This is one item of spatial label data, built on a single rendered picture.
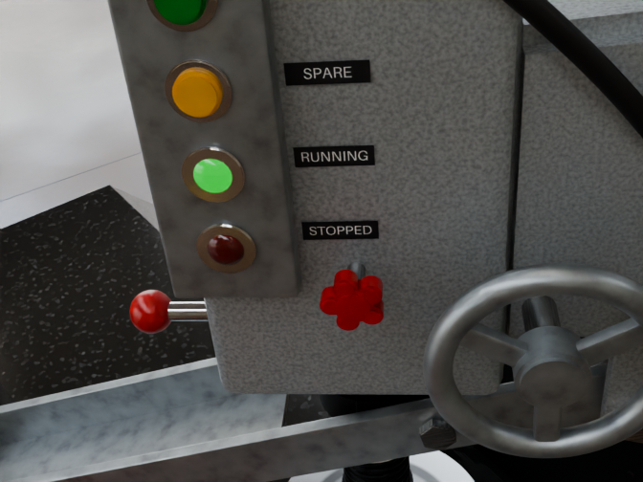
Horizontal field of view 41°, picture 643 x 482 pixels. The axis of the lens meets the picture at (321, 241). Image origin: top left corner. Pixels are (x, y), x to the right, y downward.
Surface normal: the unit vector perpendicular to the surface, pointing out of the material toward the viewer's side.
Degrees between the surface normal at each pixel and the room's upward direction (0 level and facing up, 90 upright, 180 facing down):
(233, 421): 16
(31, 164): 0
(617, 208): 90
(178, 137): 90
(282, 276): 90
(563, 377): 90
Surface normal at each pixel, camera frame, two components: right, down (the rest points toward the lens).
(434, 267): -0.09, 0.57
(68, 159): -0.08, -0.82
